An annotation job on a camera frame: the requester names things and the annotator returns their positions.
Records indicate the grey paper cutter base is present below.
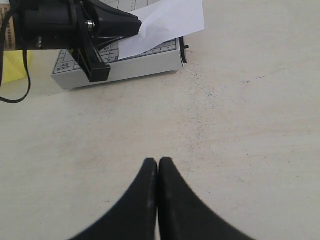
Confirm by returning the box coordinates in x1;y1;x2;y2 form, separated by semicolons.
51;0;188;90

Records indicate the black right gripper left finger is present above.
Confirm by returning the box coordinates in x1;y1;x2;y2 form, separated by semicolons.
72;158;158;240

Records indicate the yellow foam cube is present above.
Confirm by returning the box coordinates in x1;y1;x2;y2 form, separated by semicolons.
2;50;27;84

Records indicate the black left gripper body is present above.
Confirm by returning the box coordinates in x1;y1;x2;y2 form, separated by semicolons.
9;0;87;51

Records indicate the white paper sheet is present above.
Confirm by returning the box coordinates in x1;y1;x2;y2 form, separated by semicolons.
118;0;205;60

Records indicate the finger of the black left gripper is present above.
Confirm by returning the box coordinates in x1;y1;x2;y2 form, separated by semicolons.
87;0;142;39
72;38;111;83

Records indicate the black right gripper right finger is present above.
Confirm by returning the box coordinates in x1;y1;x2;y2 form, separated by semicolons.
157;157;252;240

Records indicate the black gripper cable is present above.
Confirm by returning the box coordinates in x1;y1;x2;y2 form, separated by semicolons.
0;0;32;103

